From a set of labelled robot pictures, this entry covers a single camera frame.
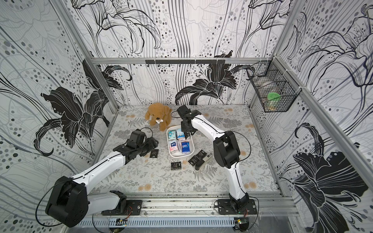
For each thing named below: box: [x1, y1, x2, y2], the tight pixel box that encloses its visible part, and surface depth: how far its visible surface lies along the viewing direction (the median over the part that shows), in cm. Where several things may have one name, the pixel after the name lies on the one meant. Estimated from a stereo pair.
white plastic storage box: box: [166, 124, 195, 159], surface depth 93 cm
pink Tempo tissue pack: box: [168, 139, 179, 154], surface depth 92 cm
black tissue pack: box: [149, 149, 159, 158], surface depth 92 cm
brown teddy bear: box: [144, 102, 172, 132], surface depth 97 cm
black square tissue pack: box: [170, 161, 182, 170], surface depth 87 cm
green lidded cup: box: [267, 92, 282, 111], surface depth 81 cm
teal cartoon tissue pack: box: [168, 130, 178, 141], surface depth 97 cm
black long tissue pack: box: [187, 149, 207, 167], surface depth 90 cm
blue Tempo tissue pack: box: [181, 141, 191, 154], surface depth 91 cm
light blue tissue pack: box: [176, 128, 186, 139], surface depth 97 cm
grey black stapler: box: [195, 152, 214, 171], surface depth 87 cm
